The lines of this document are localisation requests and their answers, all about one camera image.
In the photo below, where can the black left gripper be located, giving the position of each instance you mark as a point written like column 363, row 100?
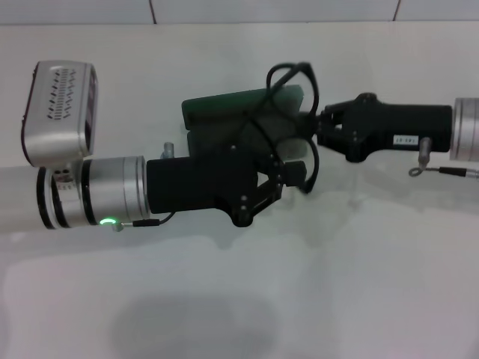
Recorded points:
column 194, row 183

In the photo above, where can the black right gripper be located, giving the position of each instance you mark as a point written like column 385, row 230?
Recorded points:
column 393, row 123

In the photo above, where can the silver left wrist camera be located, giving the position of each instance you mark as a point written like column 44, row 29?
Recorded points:
column 56, row 123

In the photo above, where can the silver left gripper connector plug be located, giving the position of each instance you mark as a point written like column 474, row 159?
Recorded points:
column 168, row 149

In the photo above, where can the green glasses case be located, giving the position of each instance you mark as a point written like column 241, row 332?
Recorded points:
column 217, row 106

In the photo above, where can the black round-frame glasses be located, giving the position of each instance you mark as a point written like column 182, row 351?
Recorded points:
column 310, row 71

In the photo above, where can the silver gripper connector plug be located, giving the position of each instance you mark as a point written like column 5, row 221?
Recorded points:
column 168, row 149
column 424, row 149

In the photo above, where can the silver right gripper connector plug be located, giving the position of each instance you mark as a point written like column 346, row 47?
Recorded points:
column 424, row 149

